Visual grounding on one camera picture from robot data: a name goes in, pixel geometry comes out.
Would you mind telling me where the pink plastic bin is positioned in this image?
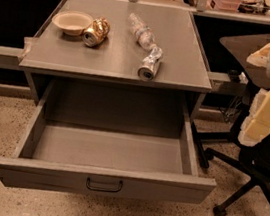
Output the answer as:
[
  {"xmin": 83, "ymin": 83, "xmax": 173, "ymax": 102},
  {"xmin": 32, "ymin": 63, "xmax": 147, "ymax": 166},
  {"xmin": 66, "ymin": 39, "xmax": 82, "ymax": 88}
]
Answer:
[{"xmin": 209, "ymin": 0, "xmax": 242, "ymax": 12}]

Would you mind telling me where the open grey top drawer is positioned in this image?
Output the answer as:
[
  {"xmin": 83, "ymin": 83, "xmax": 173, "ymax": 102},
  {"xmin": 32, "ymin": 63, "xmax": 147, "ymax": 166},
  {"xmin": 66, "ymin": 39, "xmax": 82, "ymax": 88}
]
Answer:
[{"xmin": 0, "ymin": 79, "xmax": 216, "ymax": 204}]

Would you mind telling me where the clear plastic water bottle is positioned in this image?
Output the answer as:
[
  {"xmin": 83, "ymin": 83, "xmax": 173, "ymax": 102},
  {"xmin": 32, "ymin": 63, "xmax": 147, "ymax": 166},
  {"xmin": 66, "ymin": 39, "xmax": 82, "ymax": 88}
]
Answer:
[{"xmin": 128, "ymin": 13, "xmax": 156, "ymax": 51}]

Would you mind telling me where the gold crushed can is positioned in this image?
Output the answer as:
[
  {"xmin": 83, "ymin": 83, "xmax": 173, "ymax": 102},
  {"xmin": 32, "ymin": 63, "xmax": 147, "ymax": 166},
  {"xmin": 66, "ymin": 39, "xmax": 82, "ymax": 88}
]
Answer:
[{"xmin": 82, "ymin": 17, "xmax": 110, "ymax": 47}]

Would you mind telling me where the black drawer handle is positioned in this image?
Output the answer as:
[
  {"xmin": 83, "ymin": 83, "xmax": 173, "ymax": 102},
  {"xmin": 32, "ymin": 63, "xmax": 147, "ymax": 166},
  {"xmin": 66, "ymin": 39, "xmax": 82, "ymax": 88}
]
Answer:
[{"xmin": 86, "ymin": 178, "xmax": 124, "ymax": 193}]

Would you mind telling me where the black office chair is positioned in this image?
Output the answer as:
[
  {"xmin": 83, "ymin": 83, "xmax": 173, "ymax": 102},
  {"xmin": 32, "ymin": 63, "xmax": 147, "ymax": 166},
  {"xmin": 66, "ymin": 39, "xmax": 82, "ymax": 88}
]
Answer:
[{"xmin": 193, "ymin": 42, "xmax": 270, "ymax": 216}]

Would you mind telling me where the grey drawer cabinet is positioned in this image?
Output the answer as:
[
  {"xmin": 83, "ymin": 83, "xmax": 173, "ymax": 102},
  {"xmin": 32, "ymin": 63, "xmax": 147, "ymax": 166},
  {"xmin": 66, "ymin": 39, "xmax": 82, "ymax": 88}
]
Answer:
[{"xmin": 13, "ymin": 0, "xmax": 224, "ymax": 130}]

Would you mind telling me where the metal shelf bracket right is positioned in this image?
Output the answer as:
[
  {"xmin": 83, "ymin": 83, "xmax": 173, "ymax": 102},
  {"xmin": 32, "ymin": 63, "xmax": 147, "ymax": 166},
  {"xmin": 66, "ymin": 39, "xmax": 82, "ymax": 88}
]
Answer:
[{"xmin": 196, "ymin": 0, "xmax": 208, "ymax": 12}]

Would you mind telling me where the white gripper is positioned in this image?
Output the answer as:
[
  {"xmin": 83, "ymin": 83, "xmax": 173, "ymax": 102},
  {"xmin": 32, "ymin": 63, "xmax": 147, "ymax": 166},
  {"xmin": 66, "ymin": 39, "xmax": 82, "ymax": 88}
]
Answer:
[{"xmin": 238, "ymin": 89, "xmax": 270, "ymax": 147}]

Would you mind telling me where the silver redbull can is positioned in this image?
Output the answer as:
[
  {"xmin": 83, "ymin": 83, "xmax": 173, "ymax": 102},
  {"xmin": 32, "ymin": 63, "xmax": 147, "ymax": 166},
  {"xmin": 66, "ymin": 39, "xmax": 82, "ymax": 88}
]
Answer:
[{"xmin": 137, "ymin": 46, "xmax": 163, "ymax": 81}]

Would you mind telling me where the cream paper bowl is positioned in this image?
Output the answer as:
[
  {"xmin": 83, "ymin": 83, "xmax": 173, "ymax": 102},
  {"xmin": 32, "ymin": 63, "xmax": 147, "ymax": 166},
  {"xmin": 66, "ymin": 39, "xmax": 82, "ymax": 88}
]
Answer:
[{"xmin": 52, "ymin": 11, "xmax": 93, "ymax": 36}]

